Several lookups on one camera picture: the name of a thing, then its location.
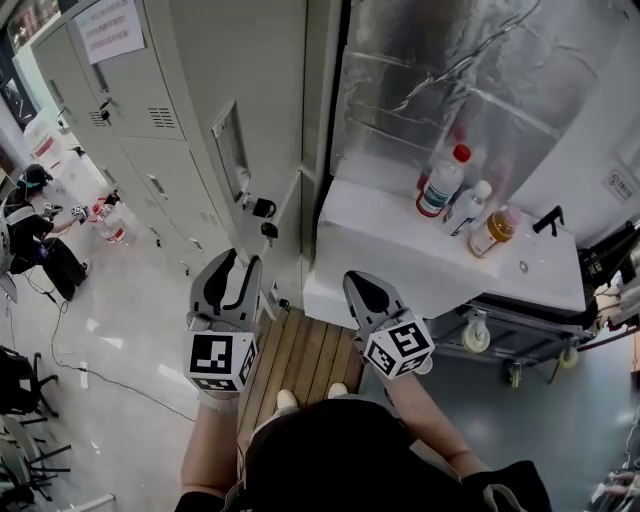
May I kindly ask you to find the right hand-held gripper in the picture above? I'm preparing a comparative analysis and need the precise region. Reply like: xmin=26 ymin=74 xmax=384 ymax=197
xmin=342 ymin=270 xmax=436 ymax=380

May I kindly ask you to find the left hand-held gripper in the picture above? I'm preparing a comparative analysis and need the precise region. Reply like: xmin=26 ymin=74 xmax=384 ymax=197
xmin=186 ymin=248 xmax=264 ymax=395

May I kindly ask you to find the grey locker door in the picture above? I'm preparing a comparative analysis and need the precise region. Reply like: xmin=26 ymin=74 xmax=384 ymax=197
xmin=167 ymin=0 xmax=331 ymax=321

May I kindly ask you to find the person's right forearm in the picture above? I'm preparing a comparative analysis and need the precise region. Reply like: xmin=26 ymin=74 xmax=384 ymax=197
xmin=377 ymin=370 xmax=489 ymax=484

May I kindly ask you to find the person's left forearm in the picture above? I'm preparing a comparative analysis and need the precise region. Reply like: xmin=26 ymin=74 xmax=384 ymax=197
xmin=179 ymin=390 xmax=242 ymax=499

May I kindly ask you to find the grey metal locker cabinet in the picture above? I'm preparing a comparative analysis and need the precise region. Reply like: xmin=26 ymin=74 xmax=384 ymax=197
xmin=29 ymin=0 xmax=241 ymax=277

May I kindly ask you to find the white counter cart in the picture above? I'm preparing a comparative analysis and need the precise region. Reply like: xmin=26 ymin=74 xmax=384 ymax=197
xmin=302 ymin=175 xmax=595 ymax=335

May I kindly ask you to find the wooden slat platform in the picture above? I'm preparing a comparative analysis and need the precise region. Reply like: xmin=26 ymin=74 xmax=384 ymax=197
xmin=235 ymin=305 xmax=365 ymax=444

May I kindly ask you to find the small clear white-capped bottle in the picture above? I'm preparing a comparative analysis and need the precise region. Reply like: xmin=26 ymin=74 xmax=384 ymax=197
xmin=448 ymin=179 xmax=494 ymax=237

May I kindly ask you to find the large clear red-capped bottle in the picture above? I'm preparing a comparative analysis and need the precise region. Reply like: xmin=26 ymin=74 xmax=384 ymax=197
xmin=415 ymin=143 xmax=474 ymax=219

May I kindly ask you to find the clear water jug red label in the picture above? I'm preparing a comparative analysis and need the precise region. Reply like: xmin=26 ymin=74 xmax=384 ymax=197
xmin=90 ymin=195 xmax=137 ymax=247

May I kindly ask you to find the orange drink bottle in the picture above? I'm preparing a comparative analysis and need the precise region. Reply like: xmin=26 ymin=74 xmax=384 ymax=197
xmin=467 ymin=204 xmax=524 ymax=260

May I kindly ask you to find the person's black clothing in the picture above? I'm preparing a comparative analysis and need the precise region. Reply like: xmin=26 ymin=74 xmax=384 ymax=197
xmin=173 ymin=394 xmax=554 ymax=512

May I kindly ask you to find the black chair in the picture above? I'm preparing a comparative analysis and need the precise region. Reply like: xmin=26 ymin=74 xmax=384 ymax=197
xmin=0 ymin=343 xmax=74 ymax=504

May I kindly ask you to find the silver foil panel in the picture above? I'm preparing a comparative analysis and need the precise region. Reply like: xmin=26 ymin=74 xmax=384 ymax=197
xmin=328 ymin=0 xmax=631 ymax=206

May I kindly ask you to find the black equipment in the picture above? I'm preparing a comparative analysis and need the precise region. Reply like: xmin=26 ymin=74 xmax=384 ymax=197
xmin=575 ymin=218 xmax=640 ymax=304

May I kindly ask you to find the white paper notice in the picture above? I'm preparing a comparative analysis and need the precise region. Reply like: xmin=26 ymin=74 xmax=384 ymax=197
xmin=72 ymin=0 xmax=147 ymax=65

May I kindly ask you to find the black floor cable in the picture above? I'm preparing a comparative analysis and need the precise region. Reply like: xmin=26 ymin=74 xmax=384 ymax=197
xmin=3 ymin=279 xmax=199 ymax=424

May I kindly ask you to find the black angled handle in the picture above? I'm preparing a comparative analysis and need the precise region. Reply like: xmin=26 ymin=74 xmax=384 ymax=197
xmin=531 ymin=204 xmax=567 ymax=237

